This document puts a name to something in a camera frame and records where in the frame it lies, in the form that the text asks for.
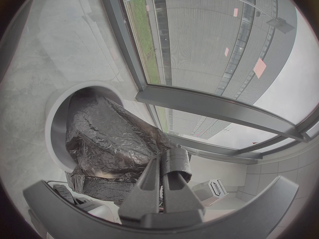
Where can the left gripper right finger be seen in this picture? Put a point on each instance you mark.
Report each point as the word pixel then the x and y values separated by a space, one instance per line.
pixel 185 203

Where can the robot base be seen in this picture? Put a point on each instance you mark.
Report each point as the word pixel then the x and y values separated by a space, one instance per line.
pixel 99 209

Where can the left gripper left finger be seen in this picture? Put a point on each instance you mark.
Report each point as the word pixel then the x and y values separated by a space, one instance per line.
pixel 141 204

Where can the white trash bin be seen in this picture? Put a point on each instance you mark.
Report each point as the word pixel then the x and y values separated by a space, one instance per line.
pixel 56 124

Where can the black plastic bag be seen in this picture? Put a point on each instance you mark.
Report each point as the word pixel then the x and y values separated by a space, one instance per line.
pixel 112 133

